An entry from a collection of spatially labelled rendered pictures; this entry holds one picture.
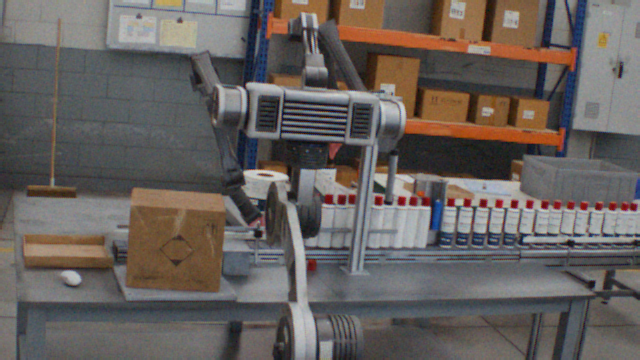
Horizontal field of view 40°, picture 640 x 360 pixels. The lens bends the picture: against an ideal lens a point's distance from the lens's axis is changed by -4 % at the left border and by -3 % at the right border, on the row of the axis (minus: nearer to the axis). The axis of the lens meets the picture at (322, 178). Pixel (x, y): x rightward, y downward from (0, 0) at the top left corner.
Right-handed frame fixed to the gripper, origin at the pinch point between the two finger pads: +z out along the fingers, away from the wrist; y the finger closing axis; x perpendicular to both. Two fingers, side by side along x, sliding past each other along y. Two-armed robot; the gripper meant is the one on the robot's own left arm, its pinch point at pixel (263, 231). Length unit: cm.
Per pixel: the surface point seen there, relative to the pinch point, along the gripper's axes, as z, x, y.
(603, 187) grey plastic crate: 151, -182, 108
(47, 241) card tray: -42, 66, 12
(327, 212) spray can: 8.1, -23.5, -3.3
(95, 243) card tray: -31, 53, 12
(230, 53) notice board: 32, -88, 431
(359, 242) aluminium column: 19.5, -25.5, -16.4
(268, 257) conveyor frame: 7.4, 4.2, -5.6
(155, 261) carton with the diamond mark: -30, 36, -40
